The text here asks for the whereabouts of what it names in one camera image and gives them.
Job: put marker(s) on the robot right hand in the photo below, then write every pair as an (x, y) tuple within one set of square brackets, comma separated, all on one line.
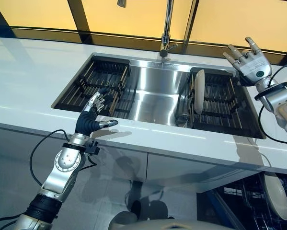
[(254, 67)]

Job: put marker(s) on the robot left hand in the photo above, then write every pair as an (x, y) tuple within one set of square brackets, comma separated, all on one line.
[(87, 122)]

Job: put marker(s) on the white round plate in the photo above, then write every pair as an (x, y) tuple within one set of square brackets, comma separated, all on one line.
[(276, 196), (198, 91)]

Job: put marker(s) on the dishwasher with rack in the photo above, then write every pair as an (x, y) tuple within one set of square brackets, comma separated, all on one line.
[(227, 210)]

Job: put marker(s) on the robot left silver arm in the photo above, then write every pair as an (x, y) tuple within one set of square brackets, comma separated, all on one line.
[(61, 167)]

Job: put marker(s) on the black dish rack with rods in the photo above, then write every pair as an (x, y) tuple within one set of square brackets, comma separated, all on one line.
[(220, 103), (100, 76)]

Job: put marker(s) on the white cabinet front panel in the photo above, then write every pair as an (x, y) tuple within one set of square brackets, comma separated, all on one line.
[(181, 172), (26, 148)]

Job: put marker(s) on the stainless steel sink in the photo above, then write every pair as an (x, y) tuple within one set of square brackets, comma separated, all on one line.
[(155, 95)]

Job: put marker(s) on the chrome kitchen faucet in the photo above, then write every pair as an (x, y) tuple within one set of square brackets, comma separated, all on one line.
[(166, 28)]

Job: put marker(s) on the robot left leg black foot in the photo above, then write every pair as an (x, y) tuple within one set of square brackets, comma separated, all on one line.
[(122, 220)]

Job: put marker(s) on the robot leg black foot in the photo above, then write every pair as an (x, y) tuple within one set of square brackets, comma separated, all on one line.
[(122, 220), (157, 208)]

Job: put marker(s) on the robot right leg black foot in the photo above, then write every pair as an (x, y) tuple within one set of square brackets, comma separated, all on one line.
[(157, 208)]

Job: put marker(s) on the robot grey torso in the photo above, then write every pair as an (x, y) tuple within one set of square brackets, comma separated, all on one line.
[(181, 225)]

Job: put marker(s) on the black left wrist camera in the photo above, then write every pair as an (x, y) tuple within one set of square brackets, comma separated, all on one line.
[(93, 148)]

